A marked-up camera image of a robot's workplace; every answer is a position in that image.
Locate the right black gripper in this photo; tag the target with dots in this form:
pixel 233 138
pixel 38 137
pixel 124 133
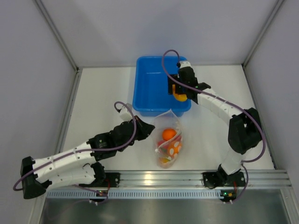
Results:
pixel 171 82

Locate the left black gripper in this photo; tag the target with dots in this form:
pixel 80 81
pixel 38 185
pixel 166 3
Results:
pixel 144 129

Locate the clear zip top bag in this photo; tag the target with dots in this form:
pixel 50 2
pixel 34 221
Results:
pixel 169 149

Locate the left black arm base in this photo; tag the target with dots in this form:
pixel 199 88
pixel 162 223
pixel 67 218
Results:
pixel 110 179

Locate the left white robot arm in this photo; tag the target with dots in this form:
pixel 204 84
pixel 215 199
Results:
pixel 80 165

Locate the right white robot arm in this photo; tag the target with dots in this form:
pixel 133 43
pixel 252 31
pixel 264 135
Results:
pixel 244 128

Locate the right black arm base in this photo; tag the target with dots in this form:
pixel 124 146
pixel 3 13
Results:
pixel 214 179

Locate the orange yellow fake fruit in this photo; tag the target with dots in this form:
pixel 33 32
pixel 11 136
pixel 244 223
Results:
pixel 164 162

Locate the blue plastic bin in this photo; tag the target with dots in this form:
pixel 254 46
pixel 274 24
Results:
pixel 151 96

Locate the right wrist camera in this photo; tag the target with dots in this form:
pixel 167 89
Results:
pixel 183 64

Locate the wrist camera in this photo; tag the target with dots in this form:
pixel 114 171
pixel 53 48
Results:
pixel 183 64
pixel 125 112

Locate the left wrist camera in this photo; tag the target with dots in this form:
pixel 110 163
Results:
pixel 125 112

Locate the left aluminium corner post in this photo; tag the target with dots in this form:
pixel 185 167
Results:
pixel 49 21

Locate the aluminium corner post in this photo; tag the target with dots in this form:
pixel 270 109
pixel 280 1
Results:
pixel 262 32
pixel 49 21

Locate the slotted cable duct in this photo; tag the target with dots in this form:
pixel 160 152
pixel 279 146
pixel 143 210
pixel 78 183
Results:
pixel 141 194

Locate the right aluminium corner post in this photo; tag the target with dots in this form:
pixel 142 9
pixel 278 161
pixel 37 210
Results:
pixel 262 32

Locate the aluminium rail frame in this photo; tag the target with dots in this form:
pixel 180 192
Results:
pixel 258 179

